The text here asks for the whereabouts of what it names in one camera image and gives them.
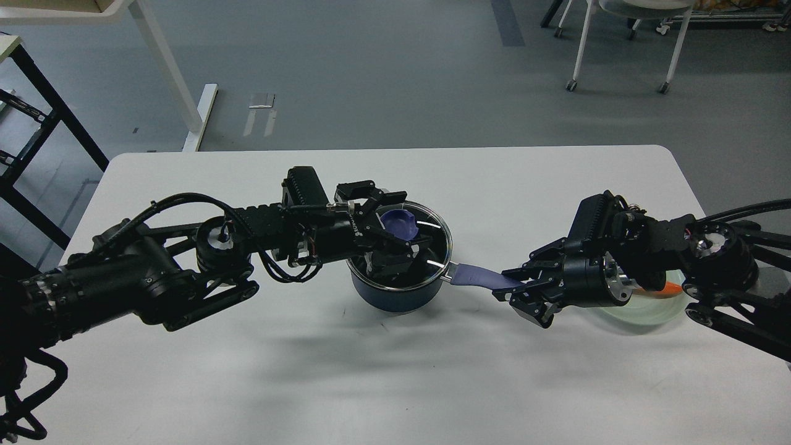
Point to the blue saucepan with handle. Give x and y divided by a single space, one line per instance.
410 300

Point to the glass lid with blue knob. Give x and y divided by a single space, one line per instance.
439 252

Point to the white floor plate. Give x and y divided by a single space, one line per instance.
261 115

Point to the clear glass plate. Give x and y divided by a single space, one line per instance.
646 311

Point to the white desk frame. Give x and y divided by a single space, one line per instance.
195 114

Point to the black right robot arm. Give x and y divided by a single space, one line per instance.
613 248

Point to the black metal rack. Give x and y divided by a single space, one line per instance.
60 113

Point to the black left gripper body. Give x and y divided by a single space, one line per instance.
330 233

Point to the metal cart with wheels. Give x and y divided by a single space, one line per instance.
738 14

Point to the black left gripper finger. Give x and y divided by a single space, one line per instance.
401 259
364 198

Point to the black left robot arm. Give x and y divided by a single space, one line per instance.
186 257

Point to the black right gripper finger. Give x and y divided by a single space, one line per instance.
544 264
527 301

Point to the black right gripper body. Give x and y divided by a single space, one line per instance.
593 282

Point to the orange toy carrot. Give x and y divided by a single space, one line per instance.
670 290

